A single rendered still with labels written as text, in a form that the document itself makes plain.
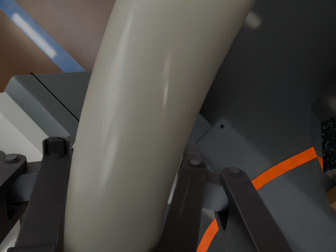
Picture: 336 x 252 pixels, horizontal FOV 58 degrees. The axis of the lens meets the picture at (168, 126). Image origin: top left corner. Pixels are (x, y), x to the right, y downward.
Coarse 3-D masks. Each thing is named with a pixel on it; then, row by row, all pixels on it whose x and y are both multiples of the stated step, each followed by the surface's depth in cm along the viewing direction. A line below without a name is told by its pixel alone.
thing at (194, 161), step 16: (192, 160) 15; (192, 176) 14; (176, 192) 12; (192, 192) 12; (176, 208) 11; (192, 208) 11; (176, 224) 10; (192, 224) 10; (160, 240) 10; (176, 240) 10; (192, 240) 10
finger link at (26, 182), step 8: (72, 136) 18; (72, 144) 17; (40, 160) 15; (32, 168) 14; (24, 176) 14; (32, 176) 14; (16, 184) 14; (24, 184) 14; (32, 184) 14; (8, 192) 14; (16, 192) 14; (24, 192) 14; (8, 200) 14; (16, 200) 14; (24, 200) 14
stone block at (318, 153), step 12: (324, 96) 93; (312, 108) 92; (324, 108) 81; (312, 120) 91; (324, 120) 71; (312, 132) 92; (324, 132) 71; (312, 144) 93; (324, 144) 71; (324, 156) 71; (324, 168) 70
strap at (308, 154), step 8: (304, 152) 124; (312, 152) 123; (288, 160) 127; (296, 160) 126; (304, 160) 125; (272, 168) 130; (280, 168) 128; (288, 168) 127; (264, 176) 131; (272, 176) 130; (256, 184) 133; (216, 224) 144; (208, 232) 146; (208, 240) 147; (200, 248) 149
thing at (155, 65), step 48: (144, 0) 6; (192, 0) 6; (240, 0) 6; (144, 48) 6; (192, 48) 6; (96, 96) 7; (144, 96) 7; (192, 96) 7; (96, 144) 7; (144, 144) 7; (96, 192) 8; (144, 192) 8; (96, 240) 8; (144, 240) 8
